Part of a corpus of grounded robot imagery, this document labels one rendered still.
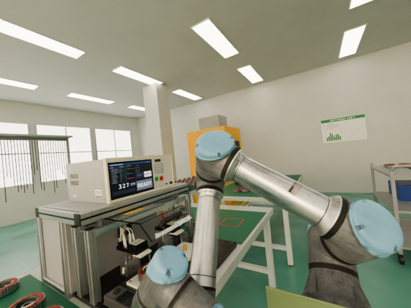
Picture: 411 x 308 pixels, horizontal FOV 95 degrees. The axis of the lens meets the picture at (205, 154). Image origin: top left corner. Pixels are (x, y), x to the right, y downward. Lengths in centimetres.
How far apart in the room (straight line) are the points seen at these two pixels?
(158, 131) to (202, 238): 457
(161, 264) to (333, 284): 42
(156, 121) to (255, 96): 314
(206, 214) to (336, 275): 36
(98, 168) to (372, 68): 602
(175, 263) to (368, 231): 41
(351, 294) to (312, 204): 22
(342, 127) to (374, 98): 87
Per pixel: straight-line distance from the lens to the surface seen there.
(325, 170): 592
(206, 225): 59
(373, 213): 58
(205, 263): 57
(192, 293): 44
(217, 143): 54
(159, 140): 499
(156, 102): 518
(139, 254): 99
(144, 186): 106
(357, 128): 594
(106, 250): 114
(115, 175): 96
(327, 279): 64
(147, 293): 47
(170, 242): 124
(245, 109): 634
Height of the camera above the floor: 129
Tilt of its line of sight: 1 degrees up
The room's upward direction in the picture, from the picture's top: 6 degrees counter-clockwise
